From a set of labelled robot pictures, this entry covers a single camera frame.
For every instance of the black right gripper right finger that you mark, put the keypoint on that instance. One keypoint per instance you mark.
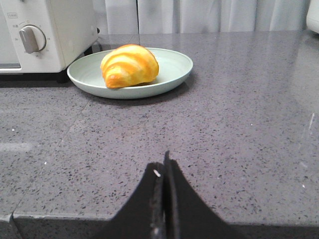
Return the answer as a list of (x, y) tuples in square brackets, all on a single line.
[(187, 216)]

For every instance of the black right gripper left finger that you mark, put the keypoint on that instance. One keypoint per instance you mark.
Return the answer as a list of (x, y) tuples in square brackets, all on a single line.
[(142, 216)]

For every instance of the golden croissant bread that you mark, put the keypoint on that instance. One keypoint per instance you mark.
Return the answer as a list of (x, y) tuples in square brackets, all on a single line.
[(129, 65)]

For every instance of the white toaster oven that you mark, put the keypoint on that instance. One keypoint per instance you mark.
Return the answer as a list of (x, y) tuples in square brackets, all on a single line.
[(70, 29)]

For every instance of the grey oven timer knob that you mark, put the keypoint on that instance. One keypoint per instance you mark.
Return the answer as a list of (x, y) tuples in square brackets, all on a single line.
[(33, 38)]

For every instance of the pale green plate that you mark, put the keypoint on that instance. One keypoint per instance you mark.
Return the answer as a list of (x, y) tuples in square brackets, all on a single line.
[(86, 74)]

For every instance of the white curtain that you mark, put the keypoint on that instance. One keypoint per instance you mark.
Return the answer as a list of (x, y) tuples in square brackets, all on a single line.
[(199, 16)]

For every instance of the white appliance at right edge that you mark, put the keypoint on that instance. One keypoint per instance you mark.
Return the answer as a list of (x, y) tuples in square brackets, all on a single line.
[(312, 19)]

